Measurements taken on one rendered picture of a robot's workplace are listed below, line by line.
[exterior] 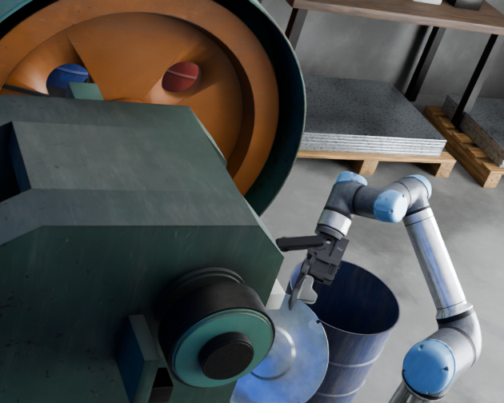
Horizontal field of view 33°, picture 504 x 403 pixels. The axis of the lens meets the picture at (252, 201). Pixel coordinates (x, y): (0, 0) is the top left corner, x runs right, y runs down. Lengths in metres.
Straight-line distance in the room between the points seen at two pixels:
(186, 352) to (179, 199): 0.25
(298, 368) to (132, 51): 0.82
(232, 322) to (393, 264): 2.96
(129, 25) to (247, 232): 0.57
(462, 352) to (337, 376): 1.10
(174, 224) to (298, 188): 3.25
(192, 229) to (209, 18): 0.57
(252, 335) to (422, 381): 0.72
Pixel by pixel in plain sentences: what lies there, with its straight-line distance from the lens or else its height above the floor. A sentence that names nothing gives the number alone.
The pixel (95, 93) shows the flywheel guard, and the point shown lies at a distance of 1.72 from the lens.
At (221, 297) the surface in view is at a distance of 1.37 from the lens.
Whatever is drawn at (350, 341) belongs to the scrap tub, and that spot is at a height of 0.44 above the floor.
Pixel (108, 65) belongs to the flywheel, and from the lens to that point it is 1.82.
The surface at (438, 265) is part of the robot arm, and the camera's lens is 2.13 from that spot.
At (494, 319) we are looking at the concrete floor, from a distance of 4.28.
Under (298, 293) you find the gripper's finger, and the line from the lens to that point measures 2.02.
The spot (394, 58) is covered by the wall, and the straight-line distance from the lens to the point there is 6.05.
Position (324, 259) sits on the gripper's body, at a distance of 2.03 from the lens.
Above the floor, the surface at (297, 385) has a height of 0.90.
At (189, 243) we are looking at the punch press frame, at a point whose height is 1.46.
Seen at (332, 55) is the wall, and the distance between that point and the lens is 5.79.
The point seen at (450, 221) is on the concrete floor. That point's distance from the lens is 4.87.
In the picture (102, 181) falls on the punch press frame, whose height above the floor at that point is 1.50.
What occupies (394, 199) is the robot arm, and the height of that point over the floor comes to 1.33.
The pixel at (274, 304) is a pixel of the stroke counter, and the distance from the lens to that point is 1.58.
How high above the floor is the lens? 2.27
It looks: 32 degrees down
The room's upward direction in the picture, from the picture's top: 19 degrees clockwise
